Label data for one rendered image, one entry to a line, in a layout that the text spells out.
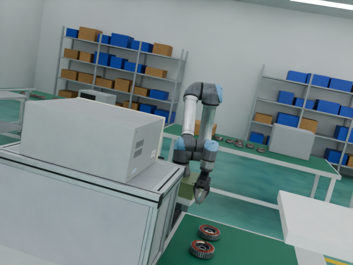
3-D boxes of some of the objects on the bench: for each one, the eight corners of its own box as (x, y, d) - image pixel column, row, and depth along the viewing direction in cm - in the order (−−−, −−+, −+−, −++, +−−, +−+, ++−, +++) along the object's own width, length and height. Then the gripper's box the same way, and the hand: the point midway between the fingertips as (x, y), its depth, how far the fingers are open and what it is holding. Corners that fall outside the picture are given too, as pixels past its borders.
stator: (198, 228, 180) (199, 222, 180) (218, 233, 180) (220, 226, 179) (196, 238, 169) (198, 231, 169) (219, 243, 169) (220, 236, 168)
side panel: (155, 253, 149) (169, 183, 143) (162, 255, 148) (176, 185, 142) (133, 290, 122) (149, 206, 116) (141, 293, 121) (157, 209, 116)
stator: (217, 260, 153) (219, 252, 153) (194, 260, 149) (196, 252, 149) (207, 246, 164) (208, 239, 163) (185, 245, 160) (187, 238, 159)
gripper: (215, 167, 194) (207, 202, 198) (199, 163, 196) (191, 198, 200) (214, 171, 186) (205, 207, 190) (197, 166, 188) (189, 203, 191)
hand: (198, 202), depth 192 cm, fingers closed
